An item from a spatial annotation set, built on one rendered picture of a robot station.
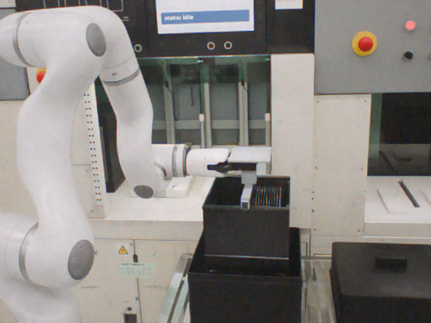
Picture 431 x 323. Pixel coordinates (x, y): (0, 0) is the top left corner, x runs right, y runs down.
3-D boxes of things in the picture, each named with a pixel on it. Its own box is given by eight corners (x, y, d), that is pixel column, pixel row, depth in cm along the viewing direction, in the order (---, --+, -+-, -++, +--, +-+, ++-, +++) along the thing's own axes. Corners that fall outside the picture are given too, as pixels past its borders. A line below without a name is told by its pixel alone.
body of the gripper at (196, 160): (188, 168, 133) (231, 169, 131) (181, 181, 123) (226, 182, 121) (187, 141, 130) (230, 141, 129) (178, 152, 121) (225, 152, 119)
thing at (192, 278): (206, 275, 152) (204, 224, 147) (299, 279, 148) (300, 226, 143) (189, 333, 126) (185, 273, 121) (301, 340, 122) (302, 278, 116)
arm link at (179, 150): (181, 171, 133) (192, 171, 132) (173, 181, 124) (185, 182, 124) (178, 140, 130) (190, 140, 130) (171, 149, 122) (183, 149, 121)
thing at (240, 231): (218, 244, 146) (215, 139, 137) (289, 247, 143) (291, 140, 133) (204, 289, 123) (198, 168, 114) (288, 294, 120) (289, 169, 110)
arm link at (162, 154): (169, 161, 121) (176, 138, 127) (117, 161, 123) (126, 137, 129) (175, 186, 126) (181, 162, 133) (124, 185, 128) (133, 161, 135)
